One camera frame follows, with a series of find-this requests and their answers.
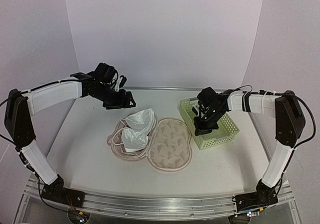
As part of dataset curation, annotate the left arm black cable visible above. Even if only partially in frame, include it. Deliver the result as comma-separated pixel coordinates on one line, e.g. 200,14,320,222
0,93,43,180

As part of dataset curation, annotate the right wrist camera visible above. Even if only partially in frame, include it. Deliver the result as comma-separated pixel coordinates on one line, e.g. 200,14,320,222
191,103,203,117

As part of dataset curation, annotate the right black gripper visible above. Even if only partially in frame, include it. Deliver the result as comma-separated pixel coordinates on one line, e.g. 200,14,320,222
193,108,226,137

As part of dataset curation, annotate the pale yellow plastic basket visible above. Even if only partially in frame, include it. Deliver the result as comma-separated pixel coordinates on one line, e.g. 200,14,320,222
179,97,240,150

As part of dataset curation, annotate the white satin bra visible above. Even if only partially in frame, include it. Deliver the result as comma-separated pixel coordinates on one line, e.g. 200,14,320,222
111,108,157,153

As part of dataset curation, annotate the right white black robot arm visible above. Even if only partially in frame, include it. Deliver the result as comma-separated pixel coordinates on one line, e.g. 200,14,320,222
191,87,306,206

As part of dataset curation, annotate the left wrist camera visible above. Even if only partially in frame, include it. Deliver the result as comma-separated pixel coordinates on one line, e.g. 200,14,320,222
114,75,127,92

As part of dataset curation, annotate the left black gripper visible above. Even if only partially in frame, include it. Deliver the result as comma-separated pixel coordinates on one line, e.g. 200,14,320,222
90,83,136,110

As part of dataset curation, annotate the floral mesh laundry bag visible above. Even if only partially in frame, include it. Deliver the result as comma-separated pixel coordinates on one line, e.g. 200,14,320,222
106,118,193,172

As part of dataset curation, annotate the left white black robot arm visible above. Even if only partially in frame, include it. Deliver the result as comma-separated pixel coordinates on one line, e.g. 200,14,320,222
2,62,136,203

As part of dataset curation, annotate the aluminium front rail frame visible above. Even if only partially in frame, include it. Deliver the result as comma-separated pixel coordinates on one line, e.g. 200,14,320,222
13,175,302,224

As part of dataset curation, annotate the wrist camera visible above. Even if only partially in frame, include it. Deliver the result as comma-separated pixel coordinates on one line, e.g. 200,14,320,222
114,75,127,92
191,103,203,117

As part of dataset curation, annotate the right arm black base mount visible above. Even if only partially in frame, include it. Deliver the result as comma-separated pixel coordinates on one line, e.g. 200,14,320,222
231,181,278,214

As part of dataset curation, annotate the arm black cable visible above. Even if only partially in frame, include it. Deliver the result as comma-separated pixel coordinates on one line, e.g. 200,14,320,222
0,93,43,180
232,84,315,150

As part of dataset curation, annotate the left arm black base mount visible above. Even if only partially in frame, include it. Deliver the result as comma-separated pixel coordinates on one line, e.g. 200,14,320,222
40,174,85,208

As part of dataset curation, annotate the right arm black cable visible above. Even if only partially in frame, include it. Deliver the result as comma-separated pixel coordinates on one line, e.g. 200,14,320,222
232,84,315,150

